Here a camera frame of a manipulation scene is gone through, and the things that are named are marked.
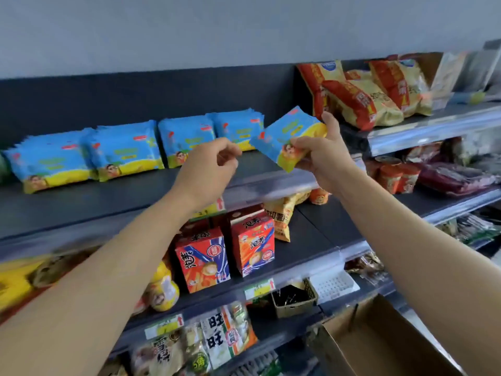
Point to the person's left hand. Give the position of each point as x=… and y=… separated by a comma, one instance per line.
x=207, y=176

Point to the person's right hand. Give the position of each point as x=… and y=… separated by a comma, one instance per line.
x=332, y=160

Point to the blue yellow wet wipes pack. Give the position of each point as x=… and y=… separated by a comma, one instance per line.
x=282, y=133

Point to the row of blue wipe packets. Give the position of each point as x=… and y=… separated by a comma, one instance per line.
x=125, y=148

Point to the dark grey store shelf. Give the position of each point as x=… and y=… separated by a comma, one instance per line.
x=117, y=207

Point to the brown cardboard box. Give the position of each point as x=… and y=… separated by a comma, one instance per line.
x=375, y=340

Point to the person's right forearm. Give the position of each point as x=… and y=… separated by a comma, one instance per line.
x=430, y=270

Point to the person's left forearm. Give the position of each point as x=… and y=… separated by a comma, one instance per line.
x=86, y=309

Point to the red blue snack box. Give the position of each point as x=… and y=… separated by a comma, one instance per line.
x=254, y=246

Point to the green yellow price tag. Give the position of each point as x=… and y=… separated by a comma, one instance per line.
x=209, y=210

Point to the orange cartoon face canister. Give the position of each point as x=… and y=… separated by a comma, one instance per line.
x=319, y=196

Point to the large yellow snack bag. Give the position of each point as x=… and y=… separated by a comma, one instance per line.
x=280, y=219

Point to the blue red snack packet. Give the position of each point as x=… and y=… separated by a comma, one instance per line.
x=201, y=262

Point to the red patterned snack bag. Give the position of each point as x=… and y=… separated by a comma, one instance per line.
x=424, y=152

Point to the yellow bottle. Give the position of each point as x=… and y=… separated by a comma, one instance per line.
x=162, y=289

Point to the dark red snack packet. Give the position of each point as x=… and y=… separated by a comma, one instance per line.
x=454, y=178

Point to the yellow white price tag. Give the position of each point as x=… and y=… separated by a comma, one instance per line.
x=259, y=289

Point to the white perforated plastic tray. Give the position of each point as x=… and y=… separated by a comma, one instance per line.
x=332, y=285

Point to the bundle of black hooks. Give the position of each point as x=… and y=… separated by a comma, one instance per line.
x=289, y=295

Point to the brown white snack bag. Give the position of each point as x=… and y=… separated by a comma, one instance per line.
x=446, y=74

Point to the bundle of green packets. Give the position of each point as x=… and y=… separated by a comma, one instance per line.
x=469, y=229

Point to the beige plastic basket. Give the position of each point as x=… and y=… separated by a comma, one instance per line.
x=293, y=309

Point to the green white price tag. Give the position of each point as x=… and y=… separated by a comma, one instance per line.
x=164, y=326

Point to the white striped snack bag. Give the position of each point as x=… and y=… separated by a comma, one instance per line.
x=219, y=336

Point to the row of grey packets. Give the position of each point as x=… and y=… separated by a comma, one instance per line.
x=256, y=366

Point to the yellow flat packet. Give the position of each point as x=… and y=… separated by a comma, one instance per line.
x=15, y=285

